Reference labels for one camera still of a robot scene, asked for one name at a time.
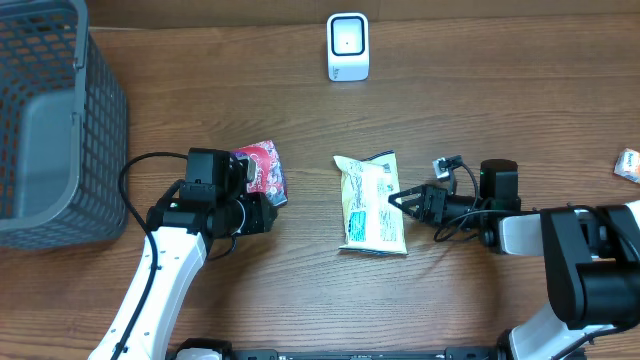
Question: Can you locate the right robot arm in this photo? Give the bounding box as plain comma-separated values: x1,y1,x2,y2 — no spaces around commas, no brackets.
388,156,639,359

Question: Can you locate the white barcode scanner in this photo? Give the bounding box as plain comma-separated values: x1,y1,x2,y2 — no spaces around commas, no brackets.
326,12,370,82

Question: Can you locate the dark grey plastic basket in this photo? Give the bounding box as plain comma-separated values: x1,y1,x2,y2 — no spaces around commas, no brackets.
1,0,128,250

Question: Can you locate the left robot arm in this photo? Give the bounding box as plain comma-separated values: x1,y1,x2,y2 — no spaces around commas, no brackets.
90,148,277,359

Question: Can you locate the small orange white box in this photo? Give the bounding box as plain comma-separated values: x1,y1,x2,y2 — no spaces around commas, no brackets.
613,148,640,184

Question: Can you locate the yellow orange snack bag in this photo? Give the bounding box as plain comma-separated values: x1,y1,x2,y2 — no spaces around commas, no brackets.
334,150,407,255

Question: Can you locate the red purple tissue pack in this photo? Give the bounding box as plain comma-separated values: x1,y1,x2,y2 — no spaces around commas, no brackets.
232,140,288,207

